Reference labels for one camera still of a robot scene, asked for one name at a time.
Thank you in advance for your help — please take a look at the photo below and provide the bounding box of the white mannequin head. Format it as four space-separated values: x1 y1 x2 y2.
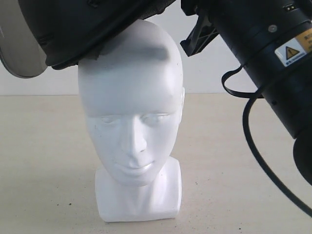
78 20 185 222

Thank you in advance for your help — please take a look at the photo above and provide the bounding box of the black helmet with visor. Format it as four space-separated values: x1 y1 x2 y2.
0 0 172 78

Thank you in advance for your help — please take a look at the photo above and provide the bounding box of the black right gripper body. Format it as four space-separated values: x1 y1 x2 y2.
180 0 218 57

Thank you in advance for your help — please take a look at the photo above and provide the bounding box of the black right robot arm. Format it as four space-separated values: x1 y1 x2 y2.
181 0 312 182

